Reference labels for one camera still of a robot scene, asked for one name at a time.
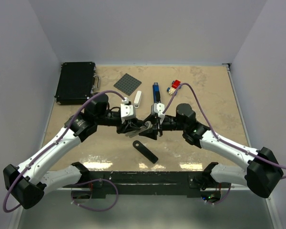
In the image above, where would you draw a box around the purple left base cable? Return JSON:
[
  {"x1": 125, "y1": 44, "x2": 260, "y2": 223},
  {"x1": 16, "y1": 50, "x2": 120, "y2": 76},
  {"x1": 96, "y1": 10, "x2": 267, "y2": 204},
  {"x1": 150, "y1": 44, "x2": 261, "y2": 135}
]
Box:
[{"x1": 71, "y1": 178, "x2": 119, "y2": 212}]

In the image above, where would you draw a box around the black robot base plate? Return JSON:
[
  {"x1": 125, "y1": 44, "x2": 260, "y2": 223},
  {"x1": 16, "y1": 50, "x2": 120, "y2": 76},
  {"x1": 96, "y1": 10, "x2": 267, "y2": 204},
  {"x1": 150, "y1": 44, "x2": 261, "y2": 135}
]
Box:
[{"x1": 79, "y1": 171, "x2": 219, "y2": 198}]

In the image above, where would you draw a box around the grey studded building plate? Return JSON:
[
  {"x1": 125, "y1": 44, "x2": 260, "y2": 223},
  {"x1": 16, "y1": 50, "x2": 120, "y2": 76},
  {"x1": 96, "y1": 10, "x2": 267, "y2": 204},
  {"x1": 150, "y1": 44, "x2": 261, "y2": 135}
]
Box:
[{"x1": 114, "y1": 73, "x2": 142, "y2": 95}]

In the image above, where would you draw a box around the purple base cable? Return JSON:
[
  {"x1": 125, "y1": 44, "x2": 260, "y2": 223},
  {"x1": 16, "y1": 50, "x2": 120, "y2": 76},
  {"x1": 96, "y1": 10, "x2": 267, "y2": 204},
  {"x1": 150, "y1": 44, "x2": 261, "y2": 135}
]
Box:
[
  {"x1": 204, "y1": 183, "x2": 232, "y2": 206},
  {"x1": 71, "y1": 178, "x2": 119, "y2": 212}
]

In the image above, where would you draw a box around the aluminium table edge rail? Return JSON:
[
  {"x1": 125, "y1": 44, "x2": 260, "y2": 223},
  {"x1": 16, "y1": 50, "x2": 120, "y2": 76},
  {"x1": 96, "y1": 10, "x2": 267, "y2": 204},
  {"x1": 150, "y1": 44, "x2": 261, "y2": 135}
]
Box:
[{"x1": 222, "y1": 63, "x2": 251, "y2": 146}]

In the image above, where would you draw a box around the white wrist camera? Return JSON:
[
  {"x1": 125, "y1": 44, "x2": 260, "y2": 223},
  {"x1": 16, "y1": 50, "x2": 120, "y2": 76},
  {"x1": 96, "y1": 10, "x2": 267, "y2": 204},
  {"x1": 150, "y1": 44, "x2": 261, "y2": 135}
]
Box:
[
  {"x1": 151, "y1": 103, "x2": 165, "y2": 120},
  {"x1": 120, "y1": 97, "x2": 136, "y2": 122}
]

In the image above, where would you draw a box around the small white stapler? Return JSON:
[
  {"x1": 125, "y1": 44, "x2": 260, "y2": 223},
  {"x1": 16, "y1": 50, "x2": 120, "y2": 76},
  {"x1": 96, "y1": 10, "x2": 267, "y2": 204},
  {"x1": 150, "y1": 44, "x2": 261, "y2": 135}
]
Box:
[{"x1": 133, "y1": 91, "x2": 142, "y2": 108}]

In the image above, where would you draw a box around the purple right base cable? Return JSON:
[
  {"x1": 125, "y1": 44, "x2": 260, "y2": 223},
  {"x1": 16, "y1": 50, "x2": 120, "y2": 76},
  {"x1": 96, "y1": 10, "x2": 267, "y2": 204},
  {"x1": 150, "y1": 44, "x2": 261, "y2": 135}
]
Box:
[{"x1": 204, "y1": 183, "x2": 232, "y2": 206}]

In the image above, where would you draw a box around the black case with metal handle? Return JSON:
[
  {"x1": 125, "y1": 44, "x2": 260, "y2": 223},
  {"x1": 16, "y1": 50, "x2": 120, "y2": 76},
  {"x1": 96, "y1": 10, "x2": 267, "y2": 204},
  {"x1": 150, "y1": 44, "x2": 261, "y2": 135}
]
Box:
[{"x1": 54, "y1": 62, "x2": 100, "y2": 105}]

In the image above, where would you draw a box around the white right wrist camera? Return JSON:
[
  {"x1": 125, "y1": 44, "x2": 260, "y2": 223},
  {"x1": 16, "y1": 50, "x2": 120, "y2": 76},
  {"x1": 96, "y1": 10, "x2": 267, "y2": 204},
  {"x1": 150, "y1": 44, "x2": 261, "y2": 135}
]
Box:
[{"x1": 151, "y1": 103, "x2": 165, "y2": 120}]

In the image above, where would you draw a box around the black stapler top cover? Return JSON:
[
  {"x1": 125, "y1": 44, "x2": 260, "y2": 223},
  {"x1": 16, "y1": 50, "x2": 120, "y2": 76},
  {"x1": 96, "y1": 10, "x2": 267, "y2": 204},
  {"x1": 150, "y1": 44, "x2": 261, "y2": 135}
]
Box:
[{"x1": 133, "y1": 140, "x2": 159, "y2": 164}]

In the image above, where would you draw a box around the red white toy car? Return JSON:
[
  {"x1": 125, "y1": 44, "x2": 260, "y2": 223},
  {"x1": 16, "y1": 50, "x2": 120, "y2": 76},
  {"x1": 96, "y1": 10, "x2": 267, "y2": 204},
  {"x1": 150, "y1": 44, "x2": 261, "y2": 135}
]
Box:
[{"x1": 167, "y1": 80, "x2": 181, "y2": 95}]

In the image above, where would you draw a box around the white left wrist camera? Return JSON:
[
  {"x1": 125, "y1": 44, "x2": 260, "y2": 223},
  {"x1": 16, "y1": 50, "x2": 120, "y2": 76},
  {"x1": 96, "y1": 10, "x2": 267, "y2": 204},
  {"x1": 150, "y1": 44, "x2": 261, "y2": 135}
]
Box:
[{"x1": 120, "y1": 97, "x2": 136, "y2": 122}]

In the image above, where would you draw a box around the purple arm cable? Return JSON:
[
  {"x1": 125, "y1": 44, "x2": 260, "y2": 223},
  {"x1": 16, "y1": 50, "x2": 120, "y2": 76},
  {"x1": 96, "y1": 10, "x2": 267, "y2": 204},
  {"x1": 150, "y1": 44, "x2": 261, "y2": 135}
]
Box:
[
  {"x1": 2, "y1": 90, "x2": 129, "y2": 213},
  {"x1": 163, "y1": 83, "x2": 286, "y2": 179}
]

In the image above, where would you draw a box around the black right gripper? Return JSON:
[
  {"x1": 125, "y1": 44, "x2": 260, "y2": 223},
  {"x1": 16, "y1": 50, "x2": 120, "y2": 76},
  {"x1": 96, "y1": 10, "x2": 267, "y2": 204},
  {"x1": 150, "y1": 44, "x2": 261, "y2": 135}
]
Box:
[{"x1": 139, "y1": 114, "x2": 186, "y2": 140}]

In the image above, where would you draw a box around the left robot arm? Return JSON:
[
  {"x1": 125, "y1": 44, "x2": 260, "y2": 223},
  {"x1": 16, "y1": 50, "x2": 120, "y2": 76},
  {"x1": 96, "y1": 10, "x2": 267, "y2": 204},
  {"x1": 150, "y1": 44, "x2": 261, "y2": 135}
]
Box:
[{"x1": 3, "y1": 91, "x2": 147, "y2": 212}]

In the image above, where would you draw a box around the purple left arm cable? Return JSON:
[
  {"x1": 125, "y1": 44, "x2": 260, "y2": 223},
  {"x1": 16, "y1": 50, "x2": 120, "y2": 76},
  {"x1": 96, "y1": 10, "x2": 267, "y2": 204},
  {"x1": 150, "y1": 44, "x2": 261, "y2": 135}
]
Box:
[{"x1": 2, "y1": 90, "x2": 129, "y2": 213}]

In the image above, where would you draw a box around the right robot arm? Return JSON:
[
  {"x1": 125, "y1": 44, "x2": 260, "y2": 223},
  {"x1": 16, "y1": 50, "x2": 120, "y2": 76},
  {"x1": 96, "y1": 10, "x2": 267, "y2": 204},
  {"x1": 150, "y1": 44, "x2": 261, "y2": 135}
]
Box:
[{"x1": 140, "y1": 103, "x2": 284, "y2": 198}]

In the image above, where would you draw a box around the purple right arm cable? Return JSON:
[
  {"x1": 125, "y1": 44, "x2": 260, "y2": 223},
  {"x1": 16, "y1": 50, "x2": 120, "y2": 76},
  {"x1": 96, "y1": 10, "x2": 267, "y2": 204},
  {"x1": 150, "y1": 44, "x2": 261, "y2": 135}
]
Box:
[{"x1": 163, "y1": 83, "x2": 286, "y2": 179}]

